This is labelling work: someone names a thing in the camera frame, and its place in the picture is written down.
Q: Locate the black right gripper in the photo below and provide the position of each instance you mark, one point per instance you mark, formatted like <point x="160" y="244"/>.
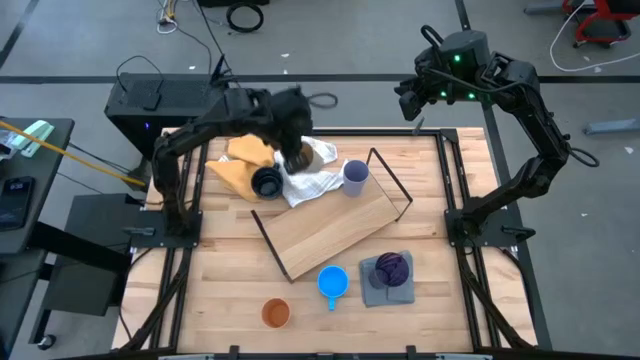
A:
<point x="430" y="82"/>

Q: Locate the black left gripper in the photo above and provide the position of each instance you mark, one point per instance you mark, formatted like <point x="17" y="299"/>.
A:
<point x="292" y="120"/>

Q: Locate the dark navy mug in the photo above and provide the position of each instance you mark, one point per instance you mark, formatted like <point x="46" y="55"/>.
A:
<point x="267" y="185"/>

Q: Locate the lavender plastic cup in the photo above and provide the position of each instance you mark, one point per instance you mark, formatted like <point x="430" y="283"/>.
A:
<point x="355" y="182"/>

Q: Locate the bright blue mug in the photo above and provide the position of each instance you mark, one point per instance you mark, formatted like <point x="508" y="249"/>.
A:
<point x="333" y="282"/>

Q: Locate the purple faceted tumbler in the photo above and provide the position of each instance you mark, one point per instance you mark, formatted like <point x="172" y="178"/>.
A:
<point x="392" y="270"/>

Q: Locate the orange plastic cup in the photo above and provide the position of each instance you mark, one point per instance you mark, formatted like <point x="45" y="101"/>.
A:
<point x="275" y="313"/>

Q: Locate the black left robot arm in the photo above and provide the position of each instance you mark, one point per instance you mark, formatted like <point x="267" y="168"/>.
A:
<point x="170" y="165"/>

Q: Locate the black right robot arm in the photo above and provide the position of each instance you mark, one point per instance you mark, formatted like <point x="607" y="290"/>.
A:
<point x="540" y="130"/>

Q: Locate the white checked cloth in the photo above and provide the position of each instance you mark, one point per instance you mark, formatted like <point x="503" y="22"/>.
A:
<point x="310" y="190"/>

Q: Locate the yellow cloth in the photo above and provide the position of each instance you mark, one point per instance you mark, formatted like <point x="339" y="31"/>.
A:
<point x="240" y="175"/>

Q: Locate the black computer tower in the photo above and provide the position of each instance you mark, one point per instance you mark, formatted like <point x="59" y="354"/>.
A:
<point x="185" y="95"/>

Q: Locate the small black adapter box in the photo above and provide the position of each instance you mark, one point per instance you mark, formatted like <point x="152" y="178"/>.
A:
<point x="151" y="101"/>

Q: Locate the grey folded cloth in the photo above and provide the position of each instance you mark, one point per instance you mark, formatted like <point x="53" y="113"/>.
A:
<point x="385" y="297"/>

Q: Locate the red chair base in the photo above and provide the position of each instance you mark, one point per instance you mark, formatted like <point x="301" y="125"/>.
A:
<point x="600" y="25"/>

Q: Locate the grey floor bar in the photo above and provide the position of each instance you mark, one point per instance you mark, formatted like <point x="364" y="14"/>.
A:
<point x="610" y="126"/>

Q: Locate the black rolling cart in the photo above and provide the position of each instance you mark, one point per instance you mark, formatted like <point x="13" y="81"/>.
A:
<point x="85" y="285"/>

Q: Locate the black side desk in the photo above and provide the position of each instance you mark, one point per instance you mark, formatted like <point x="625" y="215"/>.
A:
<point x="45" y="200"/>

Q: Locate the mint green stapler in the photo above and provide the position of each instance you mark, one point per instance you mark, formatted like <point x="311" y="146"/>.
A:
<point x="32" y="137"/>

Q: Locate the black smartphone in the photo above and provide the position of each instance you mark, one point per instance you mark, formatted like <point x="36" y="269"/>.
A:
<point x="15" y="202"/>

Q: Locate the black aluminium table frame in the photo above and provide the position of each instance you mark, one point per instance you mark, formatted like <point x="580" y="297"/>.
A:
<point x="380" y="132"/>

